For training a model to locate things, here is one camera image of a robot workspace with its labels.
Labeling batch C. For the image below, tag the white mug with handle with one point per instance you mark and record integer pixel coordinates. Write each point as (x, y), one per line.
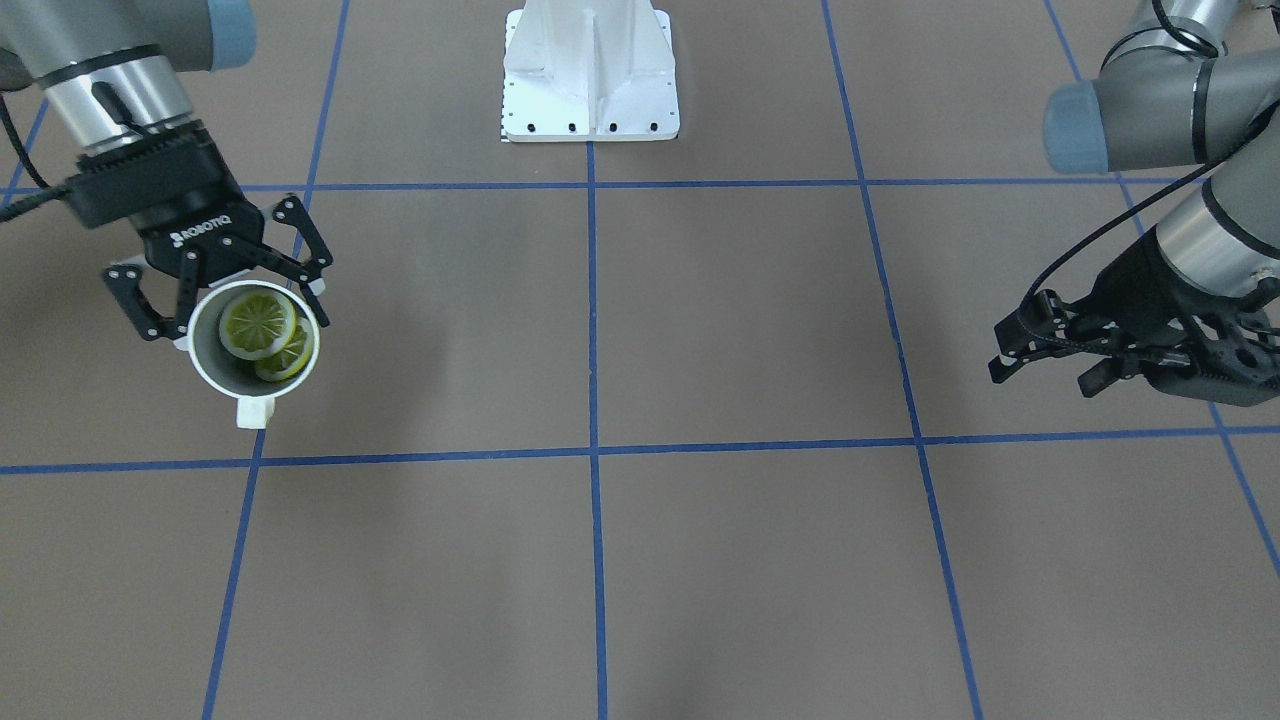
(255, 399)

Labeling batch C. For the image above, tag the green lemon slice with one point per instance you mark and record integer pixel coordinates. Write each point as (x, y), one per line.
(292, 359)
(256, 324)

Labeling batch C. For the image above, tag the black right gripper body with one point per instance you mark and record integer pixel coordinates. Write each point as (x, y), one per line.
(208, 238)

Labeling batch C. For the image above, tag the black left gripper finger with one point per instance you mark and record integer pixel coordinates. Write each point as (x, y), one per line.
(1161, 365)
(1045, 326)

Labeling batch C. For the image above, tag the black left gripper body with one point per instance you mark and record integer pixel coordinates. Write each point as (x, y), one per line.
(1138, 283)

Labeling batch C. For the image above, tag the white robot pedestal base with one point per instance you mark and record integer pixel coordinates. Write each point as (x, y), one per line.
(589, 71)

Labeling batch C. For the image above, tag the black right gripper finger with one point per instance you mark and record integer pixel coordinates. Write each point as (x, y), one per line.
(124, 284)
(300, 250)

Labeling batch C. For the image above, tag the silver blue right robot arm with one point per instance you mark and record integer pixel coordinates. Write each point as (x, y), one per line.
(111, 70)

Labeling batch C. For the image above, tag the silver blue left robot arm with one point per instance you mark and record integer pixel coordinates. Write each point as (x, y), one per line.
(1170, 94)

